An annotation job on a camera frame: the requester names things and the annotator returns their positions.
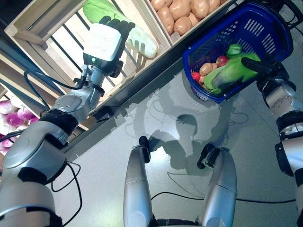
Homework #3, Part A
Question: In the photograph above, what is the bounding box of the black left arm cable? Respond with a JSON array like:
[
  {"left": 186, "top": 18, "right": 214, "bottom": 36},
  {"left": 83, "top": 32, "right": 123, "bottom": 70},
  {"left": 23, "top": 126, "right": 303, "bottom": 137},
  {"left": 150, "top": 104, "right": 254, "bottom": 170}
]
[{"left": 23, "top": 70, "right": 84, "bottom": 227}]

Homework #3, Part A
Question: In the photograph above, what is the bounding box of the beige wooden display shelf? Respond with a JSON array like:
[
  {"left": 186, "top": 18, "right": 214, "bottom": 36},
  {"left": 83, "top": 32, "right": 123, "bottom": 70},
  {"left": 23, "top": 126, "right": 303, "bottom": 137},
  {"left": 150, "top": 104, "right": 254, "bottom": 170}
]
[{"left": 0, "top": 0, "right": 240, "bottom": 157}]

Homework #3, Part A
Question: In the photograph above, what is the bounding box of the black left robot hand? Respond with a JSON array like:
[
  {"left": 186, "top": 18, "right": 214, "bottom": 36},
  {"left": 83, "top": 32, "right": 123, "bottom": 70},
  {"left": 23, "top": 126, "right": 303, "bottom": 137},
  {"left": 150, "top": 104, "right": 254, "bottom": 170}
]
[{"left": 83, "top": 15, "right": 136, "bottom": 79}]

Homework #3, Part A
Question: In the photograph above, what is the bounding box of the purple white turnip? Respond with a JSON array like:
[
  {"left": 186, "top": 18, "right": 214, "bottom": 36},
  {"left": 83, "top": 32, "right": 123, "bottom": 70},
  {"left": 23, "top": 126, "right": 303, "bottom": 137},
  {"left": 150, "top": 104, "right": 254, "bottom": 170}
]
[
  {"left": 9, "top": 96, "right": 24, "bottom": 109},
  {"left": 0, "top": 100, "right": 18, "bottom": 114},
  {"left": 6, "top": 112, "right": 26, "bottom": 127},
  {"left": 17, "top": 107, "right": 36, "bottom": 121}
]

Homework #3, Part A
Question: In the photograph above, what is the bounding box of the coiled black cable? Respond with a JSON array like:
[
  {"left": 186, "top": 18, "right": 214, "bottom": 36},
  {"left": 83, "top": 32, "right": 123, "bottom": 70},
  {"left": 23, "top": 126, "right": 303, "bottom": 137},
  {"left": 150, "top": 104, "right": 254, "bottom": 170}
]
[{"left": 272, "top": 0, "right": 303, "bottom": 26}]

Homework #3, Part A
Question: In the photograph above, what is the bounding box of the dark robot waist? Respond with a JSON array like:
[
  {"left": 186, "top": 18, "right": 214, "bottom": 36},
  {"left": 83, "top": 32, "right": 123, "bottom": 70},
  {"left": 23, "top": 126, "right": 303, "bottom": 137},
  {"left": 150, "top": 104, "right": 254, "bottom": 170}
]
[{"left": 155, "top": 218, "right": 200, "bottom": 227}]

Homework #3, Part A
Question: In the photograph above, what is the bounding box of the thin black tether cable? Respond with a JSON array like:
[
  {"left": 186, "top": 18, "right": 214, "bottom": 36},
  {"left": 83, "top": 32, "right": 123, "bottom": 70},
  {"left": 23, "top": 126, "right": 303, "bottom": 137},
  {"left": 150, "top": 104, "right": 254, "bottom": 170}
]
[{"left": 151, "top": 191, "right": 297, "bottom": 204}]

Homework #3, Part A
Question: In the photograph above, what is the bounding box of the red apple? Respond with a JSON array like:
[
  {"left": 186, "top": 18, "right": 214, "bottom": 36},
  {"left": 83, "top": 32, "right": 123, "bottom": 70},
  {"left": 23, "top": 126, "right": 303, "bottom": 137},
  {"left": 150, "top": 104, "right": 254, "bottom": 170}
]
[{"left": 215, "top": 55, "right": 229, "bottom": 68}]

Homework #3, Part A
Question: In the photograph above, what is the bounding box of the wooden slatted potato crate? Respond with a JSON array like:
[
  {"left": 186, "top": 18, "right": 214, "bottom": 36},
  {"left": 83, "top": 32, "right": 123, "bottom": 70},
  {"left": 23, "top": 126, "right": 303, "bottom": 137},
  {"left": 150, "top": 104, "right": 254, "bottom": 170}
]
[{"left": 4, "top": 0, "right": 237, "bottom": 112}]

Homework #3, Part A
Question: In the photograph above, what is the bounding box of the silver left robot leg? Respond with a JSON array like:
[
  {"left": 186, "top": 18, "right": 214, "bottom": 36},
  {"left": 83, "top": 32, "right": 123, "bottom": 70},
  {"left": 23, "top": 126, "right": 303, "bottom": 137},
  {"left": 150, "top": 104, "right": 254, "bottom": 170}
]
[{"left": 123, "top": 145, "right": 155, "bottom": 227}]

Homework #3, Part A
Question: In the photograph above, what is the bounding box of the deep green bell pepper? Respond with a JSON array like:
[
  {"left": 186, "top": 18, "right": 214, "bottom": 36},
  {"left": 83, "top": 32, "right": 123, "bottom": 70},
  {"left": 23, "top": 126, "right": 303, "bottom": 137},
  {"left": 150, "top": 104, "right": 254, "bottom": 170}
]
[{"left": 226, "top": 44, "right": 243, "bottom": 57}]

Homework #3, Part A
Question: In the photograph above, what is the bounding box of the black left robot foot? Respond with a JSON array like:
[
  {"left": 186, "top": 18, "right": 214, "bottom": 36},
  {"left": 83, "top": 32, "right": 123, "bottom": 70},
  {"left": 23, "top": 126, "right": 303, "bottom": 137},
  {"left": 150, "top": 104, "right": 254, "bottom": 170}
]
[{"left": 139, "top": 136, "right": 152, "bottom": 164}]

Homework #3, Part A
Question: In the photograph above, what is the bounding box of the black right robot foot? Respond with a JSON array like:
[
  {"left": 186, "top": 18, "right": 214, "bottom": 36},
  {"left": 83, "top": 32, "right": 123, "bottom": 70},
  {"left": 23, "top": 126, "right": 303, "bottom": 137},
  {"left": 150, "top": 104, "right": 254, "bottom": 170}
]
[{"left": 196, "top": 143, "right": 221, "bottom": 170}]

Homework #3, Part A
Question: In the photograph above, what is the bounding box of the blue plastic shopping basket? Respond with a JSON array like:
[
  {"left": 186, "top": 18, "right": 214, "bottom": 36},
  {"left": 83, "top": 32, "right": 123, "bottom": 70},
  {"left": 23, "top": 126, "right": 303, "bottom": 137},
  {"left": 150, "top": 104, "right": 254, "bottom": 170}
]
[{"left": 181, "top": 2, "right": 294, "bottom": 104}]

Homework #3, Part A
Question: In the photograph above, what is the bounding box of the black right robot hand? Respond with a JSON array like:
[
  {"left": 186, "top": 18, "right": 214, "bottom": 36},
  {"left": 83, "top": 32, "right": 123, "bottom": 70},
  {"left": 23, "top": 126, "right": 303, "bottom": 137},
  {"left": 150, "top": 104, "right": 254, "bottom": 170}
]
[{"left": 219, "top": 58, "right": 290, "bottom": 93}]

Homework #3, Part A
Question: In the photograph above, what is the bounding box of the brown potato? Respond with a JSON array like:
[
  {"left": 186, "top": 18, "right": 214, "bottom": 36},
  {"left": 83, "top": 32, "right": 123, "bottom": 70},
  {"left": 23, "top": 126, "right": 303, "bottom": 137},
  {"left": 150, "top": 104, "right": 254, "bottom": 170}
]
[
  {"left": 157, "top": 6, "right": 175, "bottom": 35},
  {"left": 199, "top": 62, "right": 214, "bottom": 76},
  {"left": 173, "top": 16, "right": 193, "bottom": 36},
  {"left": 169, "top": 0, "right": 191, "bottom": 21},
  {"left": 151, "top": 0, "right": 172, "bottom": 12},
  {"left": 190, "top": 0, "right": 211, "bottom": 19}
]

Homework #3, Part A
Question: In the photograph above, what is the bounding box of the black robot foot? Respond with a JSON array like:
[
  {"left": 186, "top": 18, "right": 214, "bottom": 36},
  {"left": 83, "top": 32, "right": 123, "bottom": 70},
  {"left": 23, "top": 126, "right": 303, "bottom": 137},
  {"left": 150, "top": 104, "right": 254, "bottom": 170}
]
[
  {"left": 139, "top": 136, "right": 152, "bottom": 164},
  {"left": 196, "top": 143, "right": 221, "bottom": 170}
]

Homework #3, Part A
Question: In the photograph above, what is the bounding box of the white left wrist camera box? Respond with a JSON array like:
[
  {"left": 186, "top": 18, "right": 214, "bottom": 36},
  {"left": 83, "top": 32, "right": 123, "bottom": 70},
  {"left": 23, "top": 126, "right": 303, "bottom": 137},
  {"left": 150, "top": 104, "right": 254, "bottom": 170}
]
[{"left": 83, "top": 23, "right": 123, "bottom": 62}]

